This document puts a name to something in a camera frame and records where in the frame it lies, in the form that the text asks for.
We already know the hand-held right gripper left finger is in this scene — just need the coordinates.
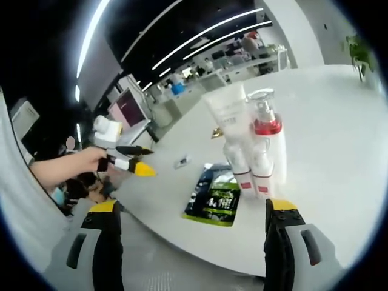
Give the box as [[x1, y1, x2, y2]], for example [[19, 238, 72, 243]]
[[45, 199, 124, 291]]

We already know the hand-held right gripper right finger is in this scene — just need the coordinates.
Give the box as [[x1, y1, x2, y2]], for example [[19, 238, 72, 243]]
[[263, 198, 346, 291]]

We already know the small clear skincare sachet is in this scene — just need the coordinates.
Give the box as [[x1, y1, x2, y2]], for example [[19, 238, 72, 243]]
[[173, 154, 193, 169]]

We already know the small clear cap skincare bottle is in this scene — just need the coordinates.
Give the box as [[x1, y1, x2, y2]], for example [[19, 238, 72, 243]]
[[223, 142, 253, 198], [250, 141, 275, 197]]

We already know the green black skincare sachet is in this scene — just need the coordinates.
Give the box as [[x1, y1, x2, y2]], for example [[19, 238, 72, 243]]
[[182, 181, 243, 227]]

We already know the white skincare tube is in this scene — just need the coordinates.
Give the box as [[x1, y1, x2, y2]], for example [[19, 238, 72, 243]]
[[202, 83, 254, 170]]

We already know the red collar white pump bottle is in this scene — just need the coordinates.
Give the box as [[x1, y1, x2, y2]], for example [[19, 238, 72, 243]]
[[247, 88, 288, 186]]

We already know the person's left hand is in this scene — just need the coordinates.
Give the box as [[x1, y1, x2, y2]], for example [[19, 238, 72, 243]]
[[68, 147, 107, 180]]

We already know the standing desk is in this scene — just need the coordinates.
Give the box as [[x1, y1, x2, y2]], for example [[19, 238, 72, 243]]
[[121, 119, 162, 144]]

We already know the computer monitor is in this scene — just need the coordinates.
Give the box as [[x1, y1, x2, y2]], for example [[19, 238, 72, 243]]
[[108, 87, 150, 128]]

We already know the person's white shirt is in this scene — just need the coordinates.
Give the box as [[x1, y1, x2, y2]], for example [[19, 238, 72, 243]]
[[0, 87, 68, 229]]

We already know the long ceiling light strip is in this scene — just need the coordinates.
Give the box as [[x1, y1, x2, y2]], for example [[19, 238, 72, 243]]
[[75, 0, 110, 80]]

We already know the white office workstation row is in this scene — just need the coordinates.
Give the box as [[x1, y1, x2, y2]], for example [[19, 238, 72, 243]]
[[151, 44, 289, 101]]

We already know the potted green plant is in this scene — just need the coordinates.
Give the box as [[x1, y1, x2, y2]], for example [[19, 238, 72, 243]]
[[344, 34, 377, 82]]

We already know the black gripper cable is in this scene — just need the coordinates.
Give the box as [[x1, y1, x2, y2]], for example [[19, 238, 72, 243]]
[[0, 86, 73, 218]]

